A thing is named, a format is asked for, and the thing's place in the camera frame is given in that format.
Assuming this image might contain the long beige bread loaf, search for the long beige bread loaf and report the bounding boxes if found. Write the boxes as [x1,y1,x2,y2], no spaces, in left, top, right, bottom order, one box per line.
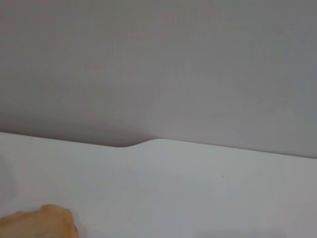
[0,204,79,238]

